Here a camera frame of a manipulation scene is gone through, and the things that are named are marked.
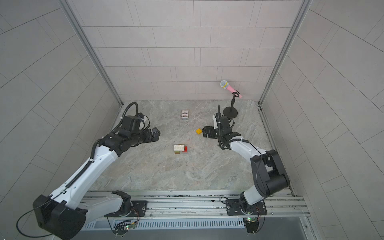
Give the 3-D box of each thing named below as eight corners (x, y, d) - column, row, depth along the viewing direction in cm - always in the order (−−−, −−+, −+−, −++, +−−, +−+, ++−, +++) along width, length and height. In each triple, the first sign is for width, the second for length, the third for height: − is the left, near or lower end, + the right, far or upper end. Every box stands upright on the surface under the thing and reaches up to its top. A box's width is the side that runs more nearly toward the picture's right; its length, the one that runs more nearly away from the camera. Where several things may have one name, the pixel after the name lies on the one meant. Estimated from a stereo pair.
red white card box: (180, 120, 109) (180, 118, 107) (181, 111, 114) (181, 109, 112) (188, 120, 109) (188, 118, 107) (189, 111, 114) (189, 109, 112)
